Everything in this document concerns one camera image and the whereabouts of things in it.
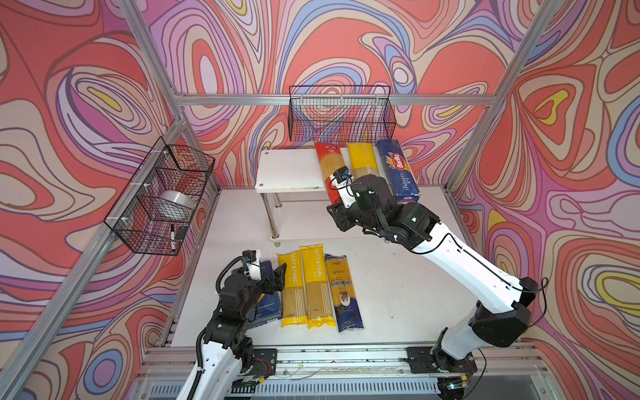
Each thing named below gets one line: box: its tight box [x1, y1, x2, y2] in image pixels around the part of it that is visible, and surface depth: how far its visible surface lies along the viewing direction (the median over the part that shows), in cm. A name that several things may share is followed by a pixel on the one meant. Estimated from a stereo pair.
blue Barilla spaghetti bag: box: [376, 139, 421, 203], surface depth 73 cm
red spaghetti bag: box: [314, 142, 347, 205], surface depth 82 cm
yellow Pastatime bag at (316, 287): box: [300, 244, 336, 330], surface depth 88 cm
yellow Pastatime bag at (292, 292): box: [277, 250, 309, 328], surface depth 87 cm
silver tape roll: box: [159, 190, 195, 211], surface depth 74 cm
